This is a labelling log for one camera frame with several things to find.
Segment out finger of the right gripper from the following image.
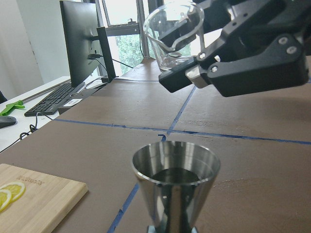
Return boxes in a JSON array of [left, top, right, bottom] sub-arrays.
[[157, 0, 231, 52]]

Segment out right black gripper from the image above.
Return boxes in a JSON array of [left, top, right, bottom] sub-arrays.
[[159, 0, 311, 97]]

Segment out clear glass measuring cup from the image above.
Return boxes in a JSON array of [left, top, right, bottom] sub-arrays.
[[143, 0, 205, 72]]

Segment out steel jigger shaker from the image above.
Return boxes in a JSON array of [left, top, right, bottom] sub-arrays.
[[132, 141, 221, 233]]

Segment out black monitor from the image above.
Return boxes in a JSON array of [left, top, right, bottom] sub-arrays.
[[60, 0, 101, 87]]

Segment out black computer box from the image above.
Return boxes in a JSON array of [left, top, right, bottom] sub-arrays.
[[58, 88, 99, 115]]

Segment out black keyboard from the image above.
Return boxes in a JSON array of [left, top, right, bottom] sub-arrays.
[[24, 82, 85, 117]]

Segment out green plastic tool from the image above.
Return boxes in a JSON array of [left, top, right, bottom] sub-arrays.
[[0, 100, 25, 116]]

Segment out black computer mouse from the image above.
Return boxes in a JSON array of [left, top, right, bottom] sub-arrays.
[[0, 116, 17, 129]]

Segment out bamboo cutting board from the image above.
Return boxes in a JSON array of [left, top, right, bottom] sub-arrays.
[[0, 164, 88, 233]]

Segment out lemon slice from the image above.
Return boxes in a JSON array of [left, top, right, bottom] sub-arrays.
[[0, 181, 26, 202], [0, 189, 12, 212]]

